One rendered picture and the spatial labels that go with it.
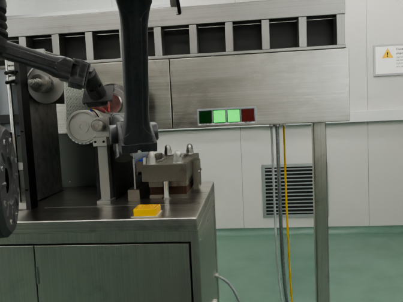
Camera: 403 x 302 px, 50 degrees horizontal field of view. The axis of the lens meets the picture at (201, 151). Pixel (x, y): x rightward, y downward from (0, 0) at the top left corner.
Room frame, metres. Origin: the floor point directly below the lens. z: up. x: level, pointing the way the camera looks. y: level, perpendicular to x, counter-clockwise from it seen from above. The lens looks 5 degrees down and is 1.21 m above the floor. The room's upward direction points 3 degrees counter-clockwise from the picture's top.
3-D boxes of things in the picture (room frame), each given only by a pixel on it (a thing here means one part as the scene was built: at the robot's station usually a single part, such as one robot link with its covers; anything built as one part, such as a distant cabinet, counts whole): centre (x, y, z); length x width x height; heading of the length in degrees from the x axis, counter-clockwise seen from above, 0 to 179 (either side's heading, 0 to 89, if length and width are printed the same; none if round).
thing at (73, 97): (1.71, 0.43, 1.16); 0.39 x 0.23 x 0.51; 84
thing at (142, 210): (1.33, 0.18, 0.91); 0.07 x 0.07 x 0.02; 84
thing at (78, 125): (1.71, 0.41, 1.18); 0.26 x 0.12 x 0.12; 174
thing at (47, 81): (1.58, 0.56, 1.34); 0.06 x 0.06 x 0.06; 84
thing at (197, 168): (1.72, 0.02, 0.97); 0.10 x 0.03 x 0.11; 174
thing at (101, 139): (1.54, 0.35, 1.05); 0.06 x 0.05 x 0.31; 174
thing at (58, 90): (1.73, 0.54, 1.34); 0.25 x 0.14 x 0.14; 174
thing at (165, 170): (1.72, 0.11, 1.00); 0.40 x 0.16 x 0.06; 174
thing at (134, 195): (1.69, 0.24, 0.92); 0.28 x 0.04 x 0.04; 174
